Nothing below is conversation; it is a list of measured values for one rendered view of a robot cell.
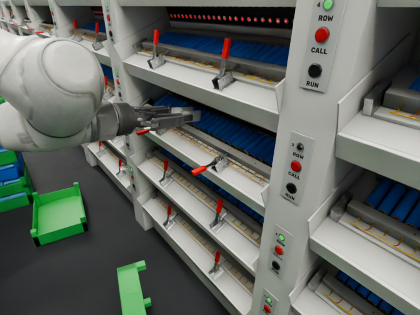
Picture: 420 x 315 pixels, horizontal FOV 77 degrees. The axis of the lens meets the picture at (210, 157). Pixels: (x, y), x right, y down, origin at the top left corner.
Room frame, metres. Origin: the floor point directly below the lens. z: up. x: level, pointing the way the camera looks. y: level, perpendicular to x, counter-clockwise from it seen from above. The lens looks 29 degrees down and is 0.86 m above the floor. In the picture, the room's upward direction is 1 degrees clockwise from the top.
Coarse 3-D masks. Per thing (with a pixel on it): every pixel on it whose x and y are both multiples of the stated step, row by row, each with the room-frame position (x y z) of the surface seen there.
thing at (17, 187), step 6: (24, 162) 1.20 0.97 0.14; (24, 168) 1.16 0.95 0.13; (24, 174) 1.10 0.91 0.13; (24, 180) 1.04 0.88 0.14; (6, 186) 1.00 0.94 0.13; (12, 186) 1.02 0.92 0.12; (18, 186) 1.03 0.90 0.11; (24, 186) 1.04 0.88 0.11; (0, 192) 0.99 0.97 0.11; (6, 192) 1.00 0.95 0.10; (12, 192) 1.01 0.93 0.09; (18, 192) 1.02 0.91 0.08
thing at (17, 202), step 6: (30, 180) 1.17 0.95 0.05; (30, 186) 1.11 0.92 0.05; (30, 192) 1.05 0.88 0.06; (18, 198) 1.02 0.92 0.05; (24, 198) 1.03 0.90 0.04; (30, 198) 1.04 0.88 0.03; (0, 204) 0.98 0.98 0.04; (6, 204) 0.99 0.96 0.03; (12, 204) 1.00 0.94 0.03; (18, 204) 1.01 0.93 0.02; (24, 204) 1.02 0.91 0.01; (0, 210) 0.97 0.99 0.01; (6, 210) 0.98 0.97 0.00
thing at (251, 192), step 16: (144, 96) 0.91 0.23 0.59; (160, 96) 0.95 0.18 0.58; (144, 128) 0.79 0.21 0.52; (160, 144) 0.74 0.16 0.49; (176, 144) 0.66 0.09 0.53; (192, 144) 0.65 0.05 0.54; (192, 160) 0.59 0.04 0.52; (208, 160) 0.57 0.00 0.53; (208, 176) 0.56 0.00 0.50; (224, 176) 0.51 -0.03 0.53; (240, 176) 0.50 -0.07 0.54; (240, 192) 0.46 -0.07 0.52; (256, 192) 0.44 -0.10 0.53; (256, 208) 0.43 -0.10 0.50
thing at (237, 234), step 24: (144, 168) 0.84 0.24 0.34; (168, 168) 0.81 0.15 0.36; (192, 168) 0.76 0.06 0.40; (168, 192) 0.70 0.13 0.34; (192, 192) 0.67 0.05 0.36; (216, 192) 0.63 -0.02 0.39; (192, 216) 0.59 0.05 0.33; (216, 216) 0.54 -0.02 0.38; (240, 216) 0.54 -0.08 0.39; (216, 240) 0.52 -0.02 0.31; (240, 240) 0.49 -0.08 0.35
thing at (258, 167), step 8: (168, 128) 0.73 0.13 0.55; (176, 128) 0.72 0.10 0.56; (184, 128) 0.69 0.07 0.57; (192, 128) 0.68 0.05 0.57; (192, 136) 0.67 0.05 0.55; (200, 136) 0.63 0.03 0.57; (208, 136) 0.63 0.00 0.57; (208, 144) 0.61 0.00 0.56; (216, 144) 0.59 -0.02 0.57; (224, 144) 0.58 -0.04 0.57; (216, 152) 0.57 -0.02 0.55; (224, 152) 0.56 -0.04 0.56; (232, 152) 0.55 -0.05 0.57; (240, 152) 0.54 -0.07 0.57; (240, 160) 0.52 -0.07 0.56; (248, 160) 0.51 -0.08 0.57; (256, 160) 0.50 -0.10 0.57; (256, 168) 0.48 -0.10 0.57; (264, 168) 0.48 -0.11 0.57; (264, 176) 0.47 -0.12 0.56
